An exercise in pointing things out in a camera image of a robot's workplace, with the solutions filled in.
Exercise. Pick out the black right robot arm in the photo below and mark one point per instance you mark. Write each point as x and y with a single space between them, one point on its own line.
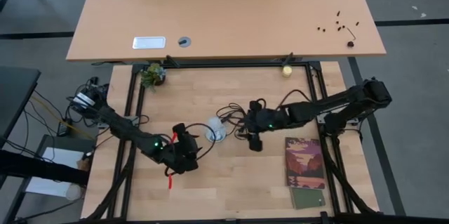
333 103

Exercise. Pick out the white rectangular tray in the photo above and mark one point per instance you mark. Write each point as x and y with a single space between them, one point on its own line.
149 43

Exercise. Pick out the black aluminium frame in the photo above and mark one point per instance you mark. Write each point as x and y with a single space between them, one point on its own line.
228 65

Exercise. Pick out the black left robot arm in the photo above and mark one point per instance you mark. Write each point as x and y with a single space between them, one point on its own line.
122 127

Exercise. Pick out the grey cart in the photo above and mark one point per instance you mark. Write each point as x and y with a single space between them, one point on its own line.
52 141

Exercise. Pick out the beige wooden desk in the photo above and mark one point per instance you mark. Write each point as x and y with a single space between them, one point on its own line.
228 13

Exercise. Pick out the black allen key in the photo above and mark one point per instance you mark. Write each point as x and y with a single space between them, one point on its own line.
351 34

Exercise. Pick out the clear plastic cup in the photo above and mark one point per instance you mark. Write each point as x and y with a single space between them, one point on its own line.
73 192

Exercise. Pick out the black beam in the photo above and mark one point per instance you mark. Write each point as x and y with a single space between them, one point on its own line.
35 168

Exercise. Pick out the black clamp lever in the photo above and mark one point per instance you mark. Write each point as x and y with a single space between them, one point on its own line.
172 61
287 59

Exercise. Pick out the white lightbulb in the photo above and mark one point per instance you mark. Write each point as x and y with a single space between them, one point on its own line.
215 125

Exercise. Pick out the black power adapter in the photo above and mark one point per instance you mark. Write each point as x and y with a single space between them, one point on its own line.
63 128

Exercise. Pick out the small black knob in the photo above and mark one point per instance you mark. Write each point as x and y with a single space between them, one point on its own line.
350 44

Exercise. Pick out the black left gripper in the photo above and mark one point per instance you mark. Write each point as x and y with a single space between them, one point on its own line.
180 162

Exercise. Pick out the black side table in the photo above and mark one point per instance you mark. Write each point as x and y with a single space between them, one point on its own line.
15 94

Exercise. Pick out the potted succulent plant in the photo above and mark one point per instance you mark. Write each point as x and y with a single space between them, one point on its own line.
152 76

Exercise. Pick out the white paper sheet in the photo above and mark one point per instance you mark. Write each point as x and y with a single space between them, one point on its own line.
61 155

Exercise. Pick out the green notebook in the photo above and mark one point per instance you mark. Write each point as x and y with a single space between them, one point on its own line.
307 198

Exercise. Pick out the yellow candle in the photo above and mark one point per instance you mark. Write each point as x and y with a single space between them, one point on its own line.
287 71

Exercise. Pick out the landscape art book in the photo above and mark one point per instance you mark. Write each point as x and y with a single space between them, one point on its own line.
304 162

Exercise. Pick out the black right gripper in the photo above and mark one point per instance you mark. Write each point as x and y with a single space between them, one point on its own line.
263 120

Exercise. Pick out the black power strip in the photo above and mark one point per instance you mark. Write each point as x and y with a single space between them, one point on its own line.
93 80

